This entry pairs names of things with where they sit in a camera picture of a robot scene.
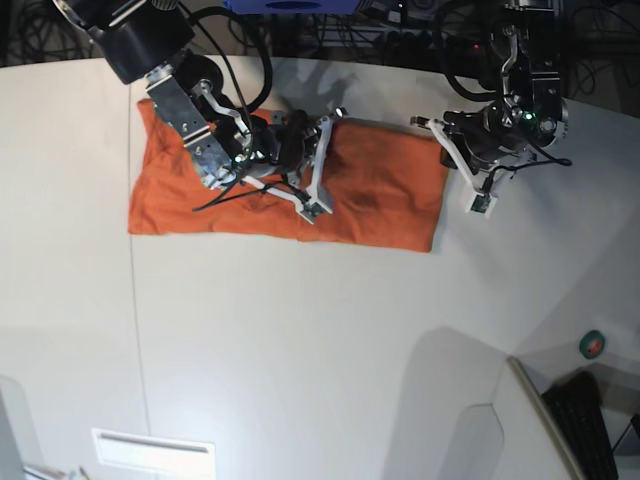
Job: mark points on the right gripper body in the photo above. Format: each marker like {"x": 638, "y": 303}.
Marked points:
{"x": 219, "y": 138}

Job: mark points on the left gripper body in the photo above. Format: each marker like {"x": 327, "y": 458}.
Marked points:
{"x": 527, "y": 87}

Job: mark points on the orange t-shirt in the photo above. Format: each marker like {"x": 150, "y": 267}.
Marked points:
{"x": 387, "y": 188}

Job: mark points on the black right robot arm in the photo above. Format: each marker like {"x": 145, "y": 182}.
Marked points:
{"x": 149, "y": 40}

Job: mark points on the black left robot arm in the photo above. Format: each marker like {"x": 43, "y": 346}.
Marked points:
{"x": 488, "y": 13}

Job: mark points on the blue bin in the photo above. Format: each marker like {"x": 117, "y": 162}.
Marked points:
{"x": 245, "y": 7}

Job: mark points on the green tape roll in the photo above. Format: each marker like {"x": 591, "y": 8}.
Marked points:
{"x": 592, "y": 344}

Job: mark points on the black keyboard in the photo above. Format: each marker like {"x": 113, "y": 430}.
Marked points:
{"x": 577, "y": 413}

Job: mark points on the white paper box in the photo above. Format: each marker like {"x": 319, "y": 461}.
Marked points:
{"x": 161, "y": 456}

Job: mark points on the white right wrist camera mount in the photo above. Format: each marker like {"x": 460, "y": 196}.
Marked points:
{"x": 310, "y": 175}

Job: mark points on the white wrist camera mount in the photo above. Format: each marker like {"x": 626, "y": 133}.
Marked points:
{"x": 310, "y": 175}
{"x": 481, "y": 149}

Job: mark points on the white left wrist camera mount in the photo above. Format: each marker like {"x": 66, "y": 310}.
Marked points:
{"x": 481, "y": 149}

